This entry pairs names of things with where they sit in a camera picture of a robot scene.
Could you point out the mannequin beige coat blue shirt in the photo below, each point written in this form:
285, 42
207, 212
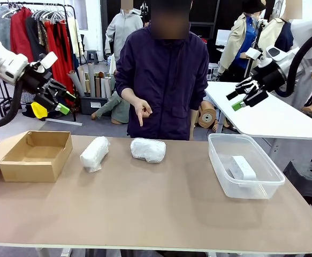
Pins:
236, 40

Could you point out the black hat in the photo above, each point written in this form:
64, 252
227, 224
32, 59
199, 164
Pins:
252, 6

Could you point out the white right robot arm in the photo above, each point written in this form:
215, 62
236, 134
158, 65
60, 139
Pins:
305, 26

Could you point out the white computer case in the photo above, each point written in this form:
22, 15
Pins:
214, 72

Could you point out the white unwrapped digital clock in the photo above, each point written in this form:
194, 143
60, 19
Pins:
242, 167

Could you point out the grey plastic stool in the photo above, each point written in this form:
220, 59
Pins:
92, 54

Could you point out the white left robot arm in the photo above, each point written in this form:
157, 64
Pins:
0, 64

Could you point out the black stand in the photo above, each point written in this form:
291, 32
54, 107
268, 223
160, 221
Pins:
259, 32

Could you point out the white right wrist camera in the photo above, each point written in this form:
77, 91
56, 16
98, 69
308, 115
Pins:
254, 54

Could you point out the tall grey paper roll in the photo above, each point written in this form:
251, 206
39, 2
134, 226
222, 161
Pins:
91, 77

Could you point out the long bubble-wrapped clock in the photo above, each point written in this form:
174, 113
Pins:
94, 154

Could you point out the clear plastic container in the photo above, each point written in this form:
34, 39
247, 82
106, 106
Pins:
220, 160

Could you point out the brown paper roll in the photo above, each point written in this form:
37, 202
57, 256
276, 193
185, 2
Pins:
98, 87

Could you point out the bunch of white hangers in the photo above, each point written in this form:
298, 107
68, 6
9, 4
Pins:
51, 16

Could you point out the black plastic crate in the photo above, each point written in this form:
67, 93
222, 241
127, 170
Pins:
87, 107

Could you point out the white paper roll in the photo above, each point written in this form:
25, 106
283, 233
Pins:
103, 87

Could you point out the cream garment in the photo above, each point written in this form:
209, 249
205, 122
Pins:
71, 34

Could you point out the lying mannequin grey clothes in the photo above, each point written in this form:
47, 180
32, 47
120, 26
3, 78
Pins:
113, 107

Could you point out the long red dress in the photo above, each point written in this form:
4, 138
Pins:
62, 69

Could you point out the mannequin cream coat navy top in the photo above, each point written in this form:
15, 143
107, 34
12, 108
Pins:
272, 34

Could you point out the black plastic stool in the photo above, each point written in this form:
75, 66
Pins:
311, 182

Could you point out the white floor strip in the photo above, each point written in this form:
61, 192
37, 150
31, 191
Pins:
64, 122

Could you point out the person's right hand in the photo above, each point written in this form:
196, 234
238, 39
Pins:
142, 108

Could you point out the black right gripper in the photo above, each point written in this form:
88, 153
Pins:
270, 77

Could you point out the bystander in grey hoodie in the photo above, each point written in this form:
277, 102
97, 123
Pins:
121, 29

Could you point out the slanted grey paper roll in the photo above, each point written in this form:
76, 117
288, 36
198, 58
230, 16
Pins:
76, 84

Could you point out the person in purple jacket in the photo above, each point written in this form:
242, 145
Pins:
166, 80

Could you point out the wide bubble-wrapped clock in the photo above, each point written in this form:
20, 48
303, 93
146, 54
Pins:
147, 150

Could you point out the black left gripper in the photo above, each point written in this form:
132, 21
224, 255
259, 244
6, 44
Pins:
35, 79

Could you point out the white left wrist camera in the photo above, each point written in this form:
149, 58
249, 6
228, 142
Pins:
50, 59

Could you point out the black garment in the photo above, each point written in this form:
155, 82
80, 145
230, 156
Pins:
32, 37

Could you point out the open cardboard box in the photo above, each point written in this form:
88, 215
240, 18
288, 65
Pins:
27, 171

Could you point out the white table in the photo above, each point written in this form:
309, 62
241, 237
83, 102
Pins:
265, 120

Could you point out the black framed window panel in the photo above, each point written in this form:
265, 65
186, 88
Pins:
204, 13

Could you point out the red jacket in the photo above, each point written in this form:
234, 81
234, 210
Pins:
19, 34

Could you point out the white monitor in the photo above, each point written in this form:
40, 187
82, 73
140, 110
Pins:
222, 37

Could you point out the black metal clothes rack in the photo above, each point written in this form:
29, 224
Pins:
51, 4

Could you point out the person's right forearm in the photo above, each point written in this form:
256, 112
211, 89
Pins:
127, 95

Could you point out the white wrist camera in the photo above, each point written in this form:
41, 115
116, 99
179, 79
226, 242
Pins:
254, 54
50, 59

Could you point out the beige paper roll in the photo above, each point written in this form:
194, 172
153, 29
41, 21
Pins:
82, 77
108, 87

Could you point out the yellow cloth bag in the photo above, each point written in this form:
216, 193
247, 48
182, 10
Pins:
39, 110

